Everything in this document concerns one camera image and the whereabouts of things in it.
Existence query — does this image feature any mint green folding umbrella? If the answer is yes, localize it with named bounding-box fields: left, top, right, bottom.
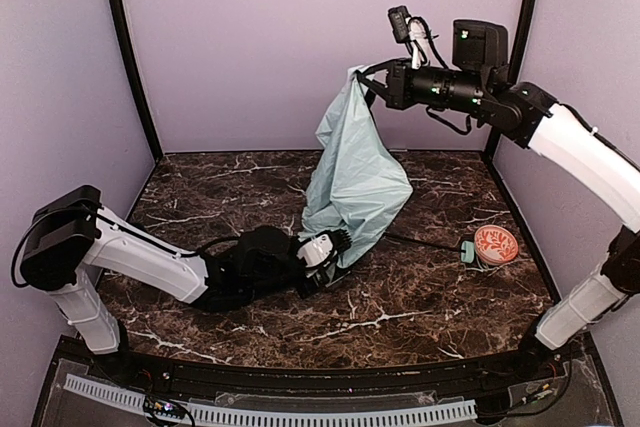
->
left=299, top=66, right=413, bottom=269

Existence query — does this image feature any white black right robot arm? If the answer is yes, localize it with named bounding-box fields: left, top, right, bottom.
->
left=357, top=7, right=639, bottom=355

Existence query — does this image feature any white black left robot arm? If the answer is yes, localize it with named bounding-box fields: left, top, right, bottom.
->
left=10, top=185, right=351, bottom=356

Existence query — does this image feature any red white patterned bowl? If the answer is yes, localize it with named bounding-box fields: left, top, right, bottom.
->
left=474, top=225, right=519, bottom=266

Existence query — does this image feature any right black corner post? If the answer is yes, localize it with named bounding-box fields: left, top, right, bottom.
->
left=483, top=0, right=545, bottom=161

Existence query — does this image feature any black corner post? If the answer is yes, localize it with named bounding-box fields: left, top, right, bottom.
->
left=483, top=0, right=545, bottom=161
left=108, top=0, right=164, bottom=163

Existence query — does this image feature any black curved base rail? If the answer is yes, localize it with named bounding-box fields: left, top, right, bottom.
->
left=54, top=334, right=596, bottom=406

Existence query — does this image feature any white slotted cable duct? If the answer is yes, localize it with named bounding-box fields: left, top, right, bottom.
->
left=63, top=374, right=478, bottom=426

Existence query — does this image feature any left black corner post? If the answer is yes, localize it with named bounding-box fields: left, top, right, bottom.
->
left=108, top=0, right=164, bottom=163

